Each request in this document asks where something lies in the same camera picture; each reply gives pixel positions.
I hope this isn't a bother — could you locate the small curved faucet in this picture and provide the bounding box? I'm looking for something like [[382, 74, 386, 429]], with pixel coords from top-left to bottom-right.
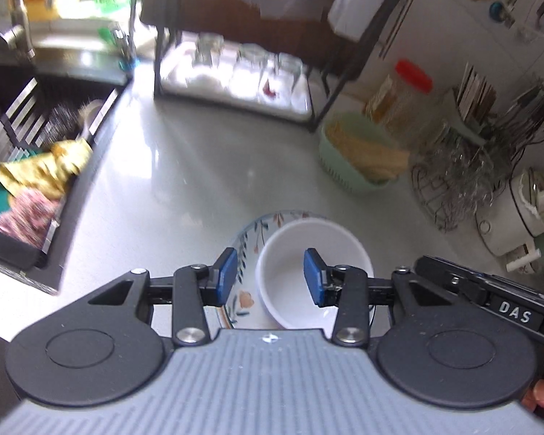
[[109, 0, 139, 71]]

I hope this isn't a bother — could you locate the white electric cooker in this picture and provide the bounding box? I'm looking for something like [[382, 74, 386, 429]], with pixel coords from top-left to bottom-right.
[[476, 167, 544, 275]]

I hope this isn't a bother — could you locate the yellow cloth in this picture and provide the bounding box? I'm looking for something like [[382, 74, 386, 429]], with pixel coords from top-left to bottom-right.
[[0, 138, 94, 198]]

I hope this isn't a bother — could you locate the leaf-patterned ceramic plate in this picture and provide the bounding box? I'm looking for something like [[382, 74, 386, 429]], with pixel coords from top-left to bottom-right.
[[218, 210, 327, 329]]

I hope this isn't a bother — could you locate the clear drinking glass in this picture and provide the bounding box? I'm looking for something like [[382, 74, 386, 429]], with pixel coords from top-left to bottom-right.
[[236, 44, 269, 89], [195, 33, 225, 73], [272, 53, 304, 98]]

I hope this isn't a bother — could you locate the green bowl with noodles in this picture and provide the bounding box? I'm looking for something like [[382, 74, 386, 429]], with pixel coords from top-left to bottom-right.
[[318, 113, 402, 195]]

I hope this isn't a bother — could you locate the black kitchen sink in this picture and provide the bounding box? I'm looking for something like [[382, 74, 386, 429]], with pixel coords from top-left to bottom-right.
[[0, 61, 134, 297]]

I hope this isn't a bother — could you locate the white ceramic bowl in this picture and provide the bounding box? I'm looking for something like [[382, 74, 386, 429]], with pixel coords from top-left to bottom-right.
[[255, 218, 375, 331]]

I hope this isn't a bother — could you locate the glass jar red lid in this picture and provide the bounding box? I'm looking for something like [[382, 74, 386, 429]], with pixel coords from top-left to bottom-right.
[[365, 59, 433, 139]]

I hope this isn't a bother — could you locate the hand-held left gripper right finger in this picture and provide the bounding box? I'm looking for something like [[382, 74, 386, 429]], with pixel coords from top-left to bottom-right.
[[303, 247, 458, 348]]

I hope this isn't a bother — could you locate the wire cup rack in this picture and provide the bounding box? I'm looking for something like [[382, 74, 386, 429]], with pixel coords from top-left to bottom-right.
[[410, 163, 508, 233]]

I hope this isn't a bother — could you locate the white cutlery holder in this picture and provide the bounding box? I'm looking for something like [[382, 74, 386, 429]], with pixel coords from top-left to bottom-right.
[[327, 0, 388, 41]]

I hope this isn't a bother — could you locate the dark wooden cutting board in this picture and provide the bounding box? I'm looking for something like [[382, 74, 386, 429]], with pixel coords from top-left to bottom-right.
[[140, 0, 372, 82]]

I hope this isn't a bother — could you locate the black metal dish rack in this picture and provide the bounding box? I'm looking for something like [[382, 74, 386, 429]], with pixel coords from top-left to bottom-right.
[[153, 0, 418, 133]]

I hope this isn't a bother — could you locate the bundle of chopsticks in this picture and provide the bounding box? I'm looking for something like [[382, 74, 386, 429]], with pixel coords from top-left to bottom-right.
[[453, 63, 497, 119]]

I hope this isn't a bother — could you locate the bundle of dried noodles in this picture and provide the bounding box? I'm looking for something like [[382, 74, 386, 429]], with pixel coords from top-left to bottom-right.
[[325, 120, 411, 182]]

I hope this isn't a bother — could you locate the blue pipe flange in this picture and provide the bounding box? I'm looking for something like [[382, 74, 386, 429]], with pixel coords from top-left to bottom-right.
[[490, 2, 515, 25]]

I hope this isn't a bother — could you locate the black sink drain rack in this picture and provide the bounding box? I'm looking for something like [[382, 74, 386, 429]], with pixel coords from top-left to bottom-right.
[[0, 79, 119, 273]]

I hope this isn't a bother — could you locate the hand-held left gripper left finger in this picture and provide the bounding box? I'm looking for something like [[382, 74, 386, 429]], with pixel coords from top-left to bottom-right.
[[88, 247, 239, 347]]

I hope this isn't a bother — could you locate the set of hanging utensils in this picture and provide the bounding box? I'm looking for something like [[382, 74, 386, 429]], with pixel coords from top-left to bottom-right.
[[494, 77, 544, 155]]

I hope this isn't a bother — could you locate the pink scrubber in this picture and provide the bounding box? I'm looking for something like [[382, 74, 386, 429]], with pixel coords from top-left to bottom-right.
[[0, 188, 64, 248]]

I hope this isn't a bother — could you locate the white rack tray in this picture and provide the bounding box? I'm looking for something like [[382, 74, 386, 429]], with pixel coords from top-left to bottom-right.
[[160, 32, 311, 121]]

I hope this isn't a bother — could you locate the steel ladle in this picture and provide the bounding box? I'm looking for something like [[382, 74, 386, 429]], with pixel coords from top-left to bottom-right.
[[77, 99, 105, 139]]

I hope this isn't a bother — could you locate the green chopstick holder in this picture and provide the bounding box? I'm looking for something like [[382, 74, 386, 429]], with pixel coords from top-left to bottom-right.
[[440, 86, 499, 146]]

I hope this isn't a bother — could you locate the steel wool scrubber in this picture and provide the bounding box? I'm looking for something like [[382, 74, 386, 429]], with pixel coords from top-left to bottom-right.
[[45, 102, 85, 143]]

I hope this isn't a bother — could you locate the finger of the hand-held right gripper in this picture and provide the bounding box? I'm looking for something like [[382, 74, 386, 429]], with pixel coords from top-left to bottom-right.
[[414, 256, 489, 303]]

